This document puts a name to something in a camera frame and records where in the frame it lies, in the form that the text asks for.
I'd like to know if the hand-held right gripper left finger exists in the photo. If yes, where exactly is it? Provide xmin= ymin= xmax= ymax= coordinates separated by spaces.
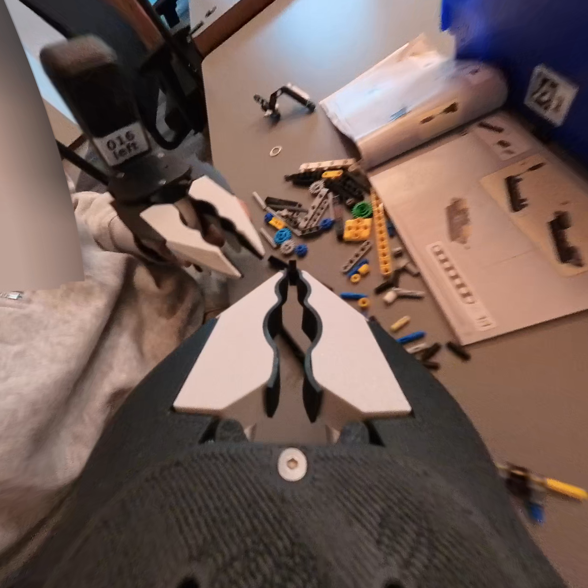
xmin=174 ymin=271 xmax=288 ymax=440

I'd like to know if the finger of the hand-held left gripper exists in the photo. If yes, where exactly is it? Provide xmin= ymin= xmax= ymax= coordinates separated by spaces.
xmin=140 ymin=204 xmax=243 ymax=279
xmin=188 ymin=177 xmax=267 ymax=258

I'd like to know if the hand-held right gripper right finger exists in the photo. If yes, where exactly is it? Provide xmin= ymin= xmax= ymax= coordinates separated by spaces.
xmin=295 ymin=270 xmax=412 ymax=443

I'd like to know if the pile of lego pieces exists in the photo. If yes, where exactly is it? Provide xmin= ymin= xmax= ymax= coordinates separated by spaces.
xmin=252 ymin=158 xmax=471 ymax=371

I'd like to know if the open lego instruction booklet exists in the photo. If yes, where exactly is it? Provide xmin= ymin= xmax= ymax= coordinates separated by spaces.
xmin=320 ymin=33 xmax=588 ymax=346

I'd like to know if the yellow and black lego assembly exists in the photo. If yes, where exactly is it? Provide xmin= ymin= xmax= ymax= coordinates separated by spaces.
xmin=497 ymin=463 xmax=588 ymax=524

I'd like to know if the person's left hand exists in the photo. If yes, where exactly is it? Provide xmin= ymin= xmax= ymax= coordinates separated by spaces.
xmin=178 ymin=202 xmax=228 ymax=246

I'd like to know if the grey zip sweatshirt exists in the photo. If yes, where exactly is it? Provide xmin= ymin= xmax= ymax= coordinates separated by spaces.
xmin=0 ymin=158 xmax=221 ymax=552

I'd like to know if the blue plastic bin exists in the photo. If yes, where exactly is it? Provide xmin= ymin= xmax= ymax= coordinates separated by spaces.
xmin=440 ymin=0 xmax=588 ymax=127

